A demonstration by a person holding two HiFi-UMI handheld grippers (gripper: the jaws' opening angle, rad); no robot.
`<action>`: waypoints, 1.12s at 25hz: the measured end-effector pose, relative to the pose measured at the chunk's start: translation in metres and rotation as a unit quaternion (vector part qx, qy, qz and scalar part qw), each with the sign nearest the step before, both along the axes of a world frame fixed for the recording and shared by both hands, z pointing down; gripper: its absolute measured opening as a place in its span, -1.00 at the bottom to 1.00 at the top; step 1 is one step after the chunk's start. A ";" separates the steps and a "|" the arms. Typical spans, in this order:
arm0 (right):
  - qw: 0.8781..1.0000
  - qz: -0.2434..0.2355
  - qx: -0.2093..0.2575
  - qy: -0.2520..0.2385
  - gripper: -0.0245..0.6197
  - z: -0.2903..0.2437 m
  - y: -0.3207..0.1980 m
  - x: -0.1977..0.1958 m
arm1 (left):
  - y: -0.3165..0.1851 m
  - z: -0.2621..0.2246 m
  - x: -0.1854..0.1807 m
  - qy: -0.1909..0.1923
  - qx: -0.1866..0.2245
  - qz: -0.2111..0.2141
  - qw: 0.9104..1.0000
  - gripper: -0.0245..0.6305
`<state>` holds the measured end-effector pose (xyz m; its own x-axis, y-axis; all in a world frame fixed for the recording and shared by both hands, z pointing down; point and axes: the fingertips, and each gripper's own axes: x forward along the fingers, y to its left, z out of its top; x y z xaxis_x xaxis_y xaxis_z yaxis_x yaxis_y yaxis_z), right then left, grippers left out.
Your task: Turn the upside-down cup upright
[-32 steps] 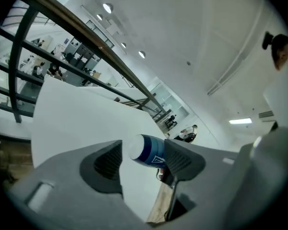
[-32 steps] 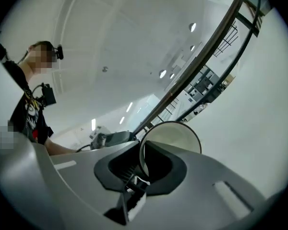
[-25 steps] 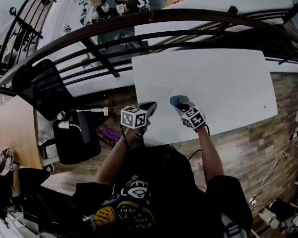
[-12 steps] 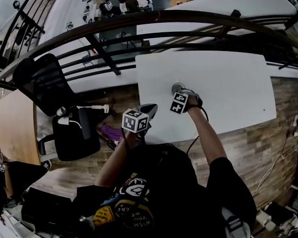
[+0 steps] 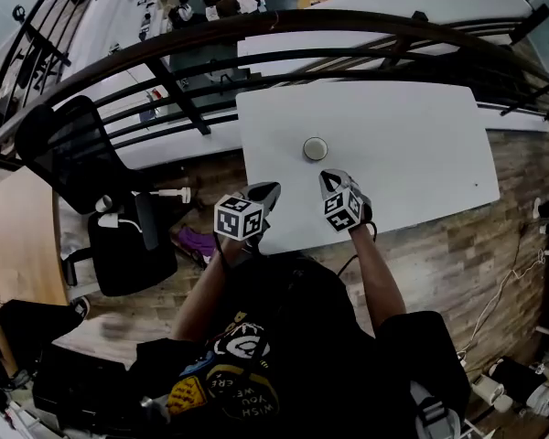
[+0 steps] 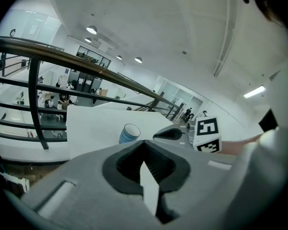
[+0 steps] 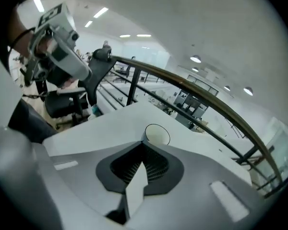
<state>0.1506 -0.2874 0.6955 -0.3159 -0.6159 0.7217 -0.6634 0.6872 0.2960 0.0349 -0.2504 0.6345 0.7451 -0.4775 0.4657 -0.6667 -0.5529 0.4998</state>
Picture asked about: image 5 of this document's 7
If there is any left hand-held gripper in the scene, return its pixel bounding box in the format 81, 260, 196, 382
213, 181, 283, 242

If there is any black metal railing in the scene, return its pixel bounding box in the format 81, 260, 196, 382
0, 0, 549, 164

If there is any white floor cable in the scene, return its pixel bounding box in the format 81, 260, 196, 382
456, 243, 546, 361

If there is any person's black printed t-shirt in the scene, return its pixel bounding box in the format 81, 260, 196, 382
126, 250, 473, 439

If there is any black office chair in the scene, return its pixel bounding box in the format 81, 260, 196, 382
15, 94, 180, 298

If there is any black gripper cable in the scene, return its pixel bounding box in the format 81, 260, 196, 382
335, 219, 379, 279

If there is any purple cloth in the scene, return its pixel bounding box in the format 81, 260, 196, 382
177, 224, 217, 259

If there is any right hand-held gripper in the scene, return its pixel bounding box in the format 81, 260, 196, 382
318, 168, 375, 235

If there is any white upside-down cup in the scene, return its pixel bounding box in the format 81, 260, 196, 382
302, 136, 329, 162

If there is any light wooden desk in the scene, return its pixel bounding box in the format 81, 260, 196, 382
0, 166, 70, 306

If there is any person's left forearm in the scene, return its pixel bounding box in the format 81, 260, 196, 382
170, 234, 248, 343

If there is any person's right forearm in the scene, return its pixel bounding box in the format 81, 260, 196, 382
346, 225, 408, 338

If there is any grey strapped bag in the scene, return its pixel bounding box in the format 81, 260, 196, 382
409, 380, 464, 439

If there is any black box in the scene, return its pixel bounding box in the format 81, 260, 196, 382
30, 344, 141, 432

